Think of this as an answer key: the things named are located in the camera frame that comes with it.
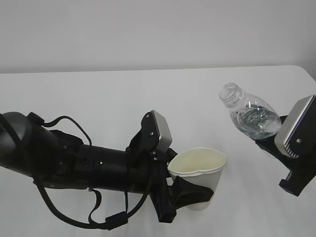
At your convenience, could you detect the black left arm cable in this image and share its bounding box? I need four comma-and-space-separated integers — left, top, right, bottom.
27, 112, 151, 224

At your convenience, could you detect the clear green-label water bottle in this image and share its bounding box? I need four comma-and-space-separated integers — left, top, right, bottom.
219, 83, 282, 140

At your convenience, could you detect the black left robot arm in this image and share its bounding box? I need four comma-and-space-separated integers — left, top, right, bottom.
0, 110, 214, 230

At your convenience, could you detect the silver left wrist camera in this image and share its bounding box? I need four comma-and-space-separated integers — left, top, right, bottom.
141, 110, 172, 153

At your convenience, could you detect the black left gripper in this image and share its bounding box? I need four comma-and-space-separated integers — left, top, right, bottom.
125, 145, 215, 224

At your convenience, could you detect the white paper cup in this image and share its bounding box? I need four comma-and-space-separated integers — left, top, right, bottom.
167, 147, 228, 212

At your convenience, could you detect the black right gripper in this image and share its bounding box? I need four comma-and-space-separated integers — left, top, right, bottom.
254, 115, 316, 197

